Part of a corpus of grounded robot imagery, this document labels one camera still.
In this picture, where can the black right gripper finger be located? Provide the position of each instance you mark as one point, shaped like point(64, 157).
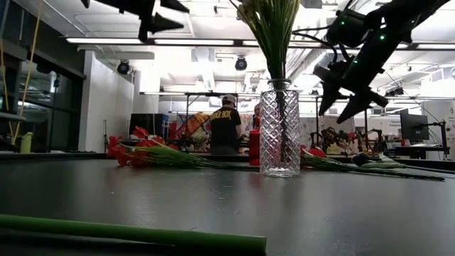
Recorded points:
point(328, 97)
point(355, 106)

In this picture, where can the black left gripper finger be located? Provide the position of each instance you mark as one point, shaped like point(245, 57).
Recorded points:
point(163, 23)
point(172, 6)

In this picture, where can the red artificial flower bunch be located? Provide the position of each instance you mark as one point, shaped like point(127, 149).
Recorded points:
point(142, 233)
point(315, 152)
point(122, 156)

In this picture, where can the tall diamond-cut clear vase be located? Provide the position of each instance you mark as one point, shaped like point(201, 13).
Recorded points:
point(280, 135)

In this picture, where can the background black robot arm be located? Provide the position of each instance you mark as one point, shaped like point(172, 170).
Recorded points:
point(334, 137)
point(377, 142)

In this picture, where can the black monitor on arm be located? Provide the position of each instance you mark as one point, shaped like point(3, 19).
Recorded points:
point(414, 127)

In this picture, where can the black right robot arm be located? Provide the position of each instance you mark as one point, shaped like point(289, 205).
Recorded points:
point(409, 10)

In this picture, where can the red glass vase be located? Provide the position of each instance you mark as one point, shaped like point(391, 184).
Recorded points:
point(254, 149)

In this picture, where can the long ceiling light strip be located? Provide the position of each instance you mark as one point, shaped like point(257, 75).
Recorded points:
point(193, 42)

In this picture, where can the black track spotlight cluster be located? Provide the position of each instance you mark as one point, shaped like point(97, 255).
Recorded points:
point(394, 91)

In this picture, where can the black ceiling spotlight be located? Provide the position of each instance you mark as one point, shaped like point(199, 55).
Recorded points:
point(241, 64)
point(123, 67)

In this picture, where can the person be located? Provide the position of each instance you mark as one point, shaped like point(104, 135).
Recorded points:
point(256, 110)
point(224, 131)

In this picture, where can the black desk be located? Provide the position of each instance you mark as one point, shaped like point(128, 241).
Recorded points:
point(419, 149)

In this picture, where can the colourful patterned panel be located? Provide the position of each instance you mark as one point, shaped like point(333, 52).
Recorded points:
point(193, 128)

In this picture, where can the yellow-green bottle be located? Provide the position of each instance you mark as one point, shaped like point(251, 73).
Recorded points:
point(27, 142)

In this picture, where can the black metal frame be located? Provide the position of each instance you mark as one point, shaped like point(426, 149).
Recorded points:
point(187, 106)

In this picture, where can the dark wall screen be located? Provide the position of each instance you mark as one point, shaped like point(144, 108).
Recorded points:
point(147, 124)

